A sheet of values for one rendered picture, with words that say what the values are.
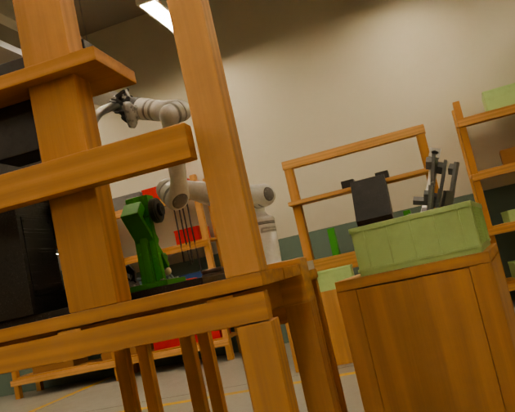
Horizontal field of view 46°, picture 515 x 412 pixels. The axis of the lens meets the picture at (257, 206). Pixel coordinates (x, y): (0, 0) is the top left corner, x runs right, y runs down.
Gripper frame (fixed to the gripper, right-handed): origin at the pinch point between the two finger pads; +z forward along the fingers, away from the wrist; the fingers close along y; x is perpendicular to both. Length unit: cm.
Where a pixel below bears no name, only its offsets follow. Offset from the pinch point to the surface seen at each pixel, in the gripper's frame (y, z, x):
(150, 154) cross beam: 5, -63, 37
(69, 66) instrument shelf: 26, -37, 36
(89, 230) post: -13, -48, 51
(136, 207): -15, -46, 34
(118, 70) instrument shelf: 20.3, -37.2, 21.7
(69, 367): -422, 441, -136
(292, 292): -60, -67, -2
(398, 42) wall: -114, 180, -531
